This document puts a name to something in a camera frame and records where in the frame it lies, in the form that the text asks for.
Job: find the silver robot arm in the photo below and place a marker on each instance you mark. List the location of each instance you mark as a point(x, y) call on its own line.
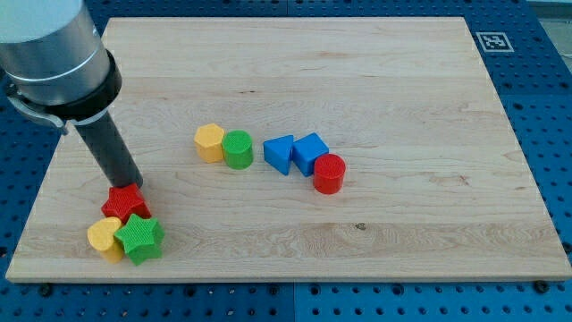
point(58, 68)

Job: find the red circle block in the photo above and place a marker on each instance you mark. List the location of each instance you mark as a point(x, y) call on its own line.
point(329, 173)

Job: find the green circle block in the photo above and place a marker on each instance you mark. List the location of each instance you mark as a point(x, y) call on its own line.
point(238, 149)

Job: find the yellow hexagon block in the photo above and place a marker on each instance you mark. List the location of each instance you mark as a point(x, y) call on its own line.
point(208, 142)

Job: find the blue triangle block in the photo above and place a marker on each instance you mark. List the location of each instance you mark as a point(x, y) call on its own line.
point(278, 153)

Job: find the wooden board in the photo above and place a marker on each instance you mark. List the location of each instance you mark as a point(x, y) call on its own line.
point(436, 189)

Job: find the blue cube block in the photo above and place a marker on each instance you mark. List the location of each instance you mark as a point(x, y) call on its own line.
point(306, 151)

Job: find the green star block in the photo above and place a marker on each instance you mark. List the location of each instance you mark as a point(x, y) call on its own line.
point(141, 239)

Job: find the red star block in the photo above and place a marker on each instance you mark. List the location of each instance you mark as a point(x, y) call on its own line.
point(122, 202)

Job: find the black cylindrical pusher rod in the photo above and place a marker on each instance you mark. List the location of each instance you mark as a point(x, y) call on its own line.
point(107, 146)

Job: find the yellow heart block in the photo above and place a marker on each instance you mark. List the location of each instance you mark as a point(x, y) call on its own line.
point(101, 238)

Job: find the white fiducial marker tag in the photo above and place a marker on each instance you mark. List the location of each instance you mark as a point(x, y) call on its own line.
point(494, 42)

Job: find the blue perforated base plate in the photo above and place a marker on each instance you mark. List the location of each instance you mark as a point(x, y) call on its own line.
point(534, 84)

